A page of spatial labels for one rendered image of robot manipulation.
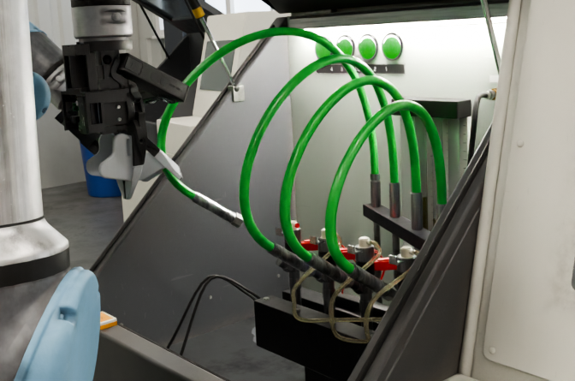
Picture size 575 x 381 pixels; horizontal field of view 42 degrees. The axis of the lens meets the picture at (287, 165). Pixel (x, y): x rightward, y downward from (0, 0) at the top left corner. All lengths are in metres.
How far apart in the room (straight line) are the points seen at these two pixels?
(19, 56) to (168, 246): 0.99
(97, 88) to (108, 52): 0.05
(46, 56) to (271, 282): 0.70
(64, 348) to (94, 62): 0.56
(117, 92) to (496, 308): 0.54
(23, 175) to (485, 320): 0.65
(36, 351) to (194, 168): 1.02
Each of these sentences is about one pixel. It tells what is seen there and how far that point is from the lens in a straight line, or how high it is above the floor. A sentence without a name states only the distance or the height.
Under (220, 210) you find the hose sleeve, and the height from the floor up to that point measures 1.13.
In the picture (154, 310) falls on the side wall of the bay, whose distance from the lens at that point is 1.49.
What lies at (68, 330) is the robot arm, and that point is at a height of 1.23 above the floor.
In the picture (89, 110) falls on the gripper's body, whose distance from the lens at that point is 0.98.
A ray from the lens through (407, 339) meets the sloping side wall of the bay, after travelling 0.93.
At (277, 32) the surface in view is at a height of 1.42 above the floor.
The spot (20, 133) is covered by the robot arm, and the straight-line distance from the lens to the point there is 0.51.
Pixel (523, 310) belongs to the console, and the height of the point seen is 1.07.
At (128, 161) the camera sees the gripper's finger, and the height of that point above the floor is 1.26.
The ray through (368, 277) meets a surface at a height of 1.09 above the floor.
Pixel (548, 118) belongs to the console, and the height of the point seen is 1.30.
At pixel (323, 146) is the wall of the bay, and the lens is 1.56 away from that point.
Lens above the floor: 1.41
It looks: 10 degrees down
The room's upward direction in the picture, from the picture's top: 3 degrees counter-clockwise
